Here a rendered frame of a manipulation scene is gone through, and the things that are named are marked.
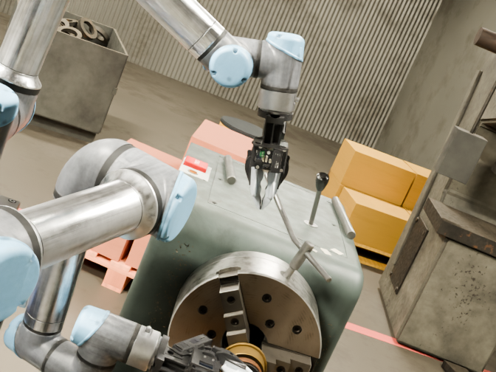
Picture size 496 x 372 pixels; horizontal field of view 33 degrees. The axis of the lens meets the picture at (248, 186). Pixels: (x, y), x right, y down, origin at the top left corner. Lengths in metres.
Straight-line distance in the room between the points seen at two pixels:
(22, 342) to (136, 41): 8.81
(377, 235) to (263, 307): 4.64
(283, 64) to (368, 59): 8.95
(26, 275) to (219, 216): 0.83
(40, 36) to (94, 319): 0.55
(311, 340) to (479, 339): 3.57
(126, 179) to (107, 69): 4.93
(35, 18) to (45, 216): 0.60
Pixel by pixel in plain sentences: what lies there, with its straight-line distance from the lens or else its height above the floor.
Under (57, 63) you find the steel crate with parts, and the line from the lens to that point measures 6.20.
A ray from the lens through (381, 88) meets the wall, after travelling 10.66.
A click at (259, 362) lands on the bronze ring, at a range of 1.60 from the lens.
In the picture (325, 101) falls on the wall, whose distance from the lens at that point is 10.55.
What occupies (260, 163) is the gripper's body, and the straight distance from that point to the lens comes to 1.64.
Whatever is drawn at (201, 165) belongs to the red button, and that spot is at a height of 1.27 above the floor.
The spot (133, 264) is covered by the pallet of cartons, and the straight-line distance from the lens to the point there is 4.21.
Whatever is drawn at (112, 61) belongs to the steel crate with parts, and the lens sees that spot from 6.22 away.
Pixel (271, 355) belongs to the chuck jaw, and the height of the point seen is 1.10.
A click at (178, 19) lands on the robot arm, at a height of 1.64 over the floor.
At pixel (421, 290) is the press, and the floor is 0.38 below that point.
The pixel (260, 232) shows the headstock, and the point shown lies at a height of 1.25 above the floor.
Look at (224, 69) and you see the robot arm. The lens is 1.47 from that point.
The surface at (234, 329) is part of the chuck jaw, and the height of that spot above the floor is 1.13.
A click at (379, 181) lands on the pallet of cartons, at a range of 6.57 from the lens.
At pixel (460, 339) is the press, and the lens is 5.21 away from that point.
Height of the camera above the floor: 1.80
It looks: 15 degrees down
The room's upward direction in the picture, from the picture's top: 23 degrees clockwise
